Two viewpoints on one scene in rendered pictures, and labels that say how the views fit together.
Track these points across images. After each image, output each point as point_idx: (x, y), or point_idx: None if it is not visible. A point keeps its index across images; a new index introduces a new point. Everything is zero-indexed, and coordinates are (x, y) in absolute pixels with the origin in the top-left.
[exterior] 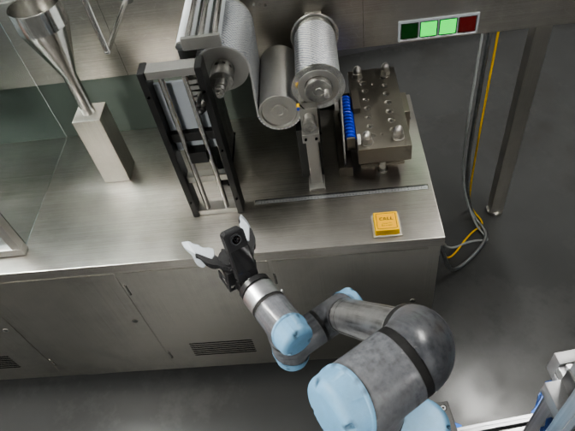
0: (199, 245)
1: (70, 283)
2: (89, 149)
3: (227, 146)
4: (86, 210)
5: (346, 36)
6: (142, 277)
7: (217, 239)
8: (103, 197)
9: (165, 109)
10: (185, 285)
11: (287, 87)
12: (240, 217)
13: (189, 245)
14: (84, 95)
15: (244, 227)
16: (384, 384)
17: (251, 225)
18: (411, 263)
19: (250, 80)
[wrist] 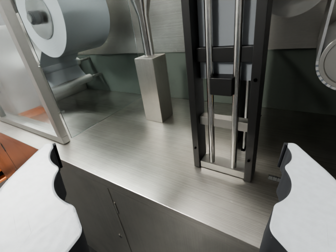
0: (54, 177)
1: (81, 180)
2: (141, 86)
3: (262, 82)
4: (121, 131)
5: None
6: (127, 202)
7: (207, 199)
8: (137, 127)
9: (200, 8)
10: (160, 231)
11: None
12: (291, 144)
13: (32, 156)
14: (148, 36)
15: (316, 187)
16: None
17: (256, 201)
18: None
19: (293, 71)
